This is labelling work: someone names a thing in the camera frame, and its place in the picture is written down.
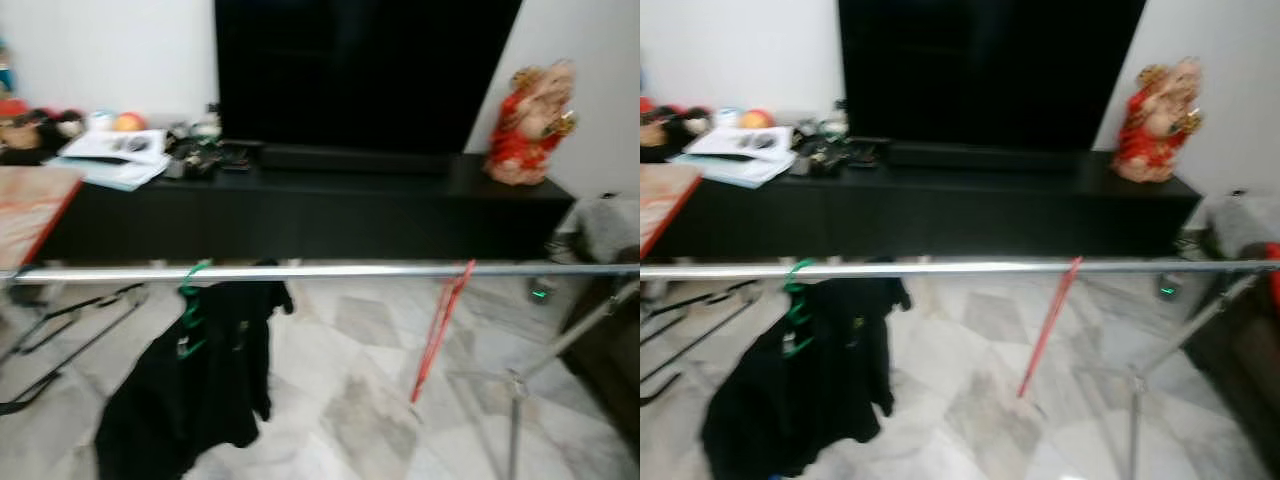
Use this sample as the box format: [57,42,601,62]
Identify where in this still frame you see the silver metal clothes rack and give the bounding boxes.
[0,262,641,480]
[640,258,1280,480]

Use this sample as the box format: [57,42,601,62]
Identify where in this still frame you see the black soundbar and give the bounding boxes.
[885,142,1081,171]

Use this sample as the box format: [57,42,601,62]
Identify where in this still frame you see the red plastic hanger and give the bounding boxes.
[1017,257,1084,399]
[410,260,477,404]

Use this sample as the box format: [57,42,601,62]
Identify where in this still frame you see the black round plush toy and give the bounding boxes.
[28,108,86,166]
[660,105,713,163]

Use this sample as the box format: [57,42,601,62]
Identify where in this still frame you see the black low TV console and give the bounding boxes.
[660,148,1201,263]
[35,150,576,266]

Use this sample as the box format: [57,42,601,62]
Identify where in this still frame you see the jar with red lid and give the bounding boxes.
[0,98,31,153]
[640,96,663,151]

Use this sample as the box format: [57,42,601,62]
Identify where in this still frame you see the black flat screen television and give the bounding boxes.
[214,0,524,156]
[838,0,1148,153]

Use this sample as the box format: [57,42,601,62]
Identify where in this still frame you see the green plastic hanger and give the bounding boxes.
[177,260,214,359]
[782,258,816,356]

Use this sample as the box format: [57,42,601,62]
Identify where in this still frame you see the marble pattern folding table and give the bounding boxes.
[640,163,706,259]
[0,165,86,269]

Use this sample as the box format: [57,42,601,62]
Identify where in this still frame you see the black wire hanger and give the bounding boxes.
[0,283,151,416]
[640,280,771,406]

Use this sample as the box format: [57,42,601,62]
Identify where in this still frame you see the lace covered side table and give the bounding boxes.
[1205,193,1280,256]
[575,195,641,263]

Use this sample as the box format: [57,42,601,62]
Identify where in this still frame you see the red laughing Buddha statue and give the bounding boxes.
[1112,57,1205,184]
[484,60,578,187]

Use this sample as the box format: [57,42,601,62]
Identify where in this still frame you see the stack of white papers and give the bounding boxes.
[45,130,173,191]
[668,126,796,189]

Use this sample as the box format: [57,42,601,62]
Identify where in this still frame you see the black shirt small chest logo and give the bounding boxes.
[700,260,913,479]
[93,262,294,480]

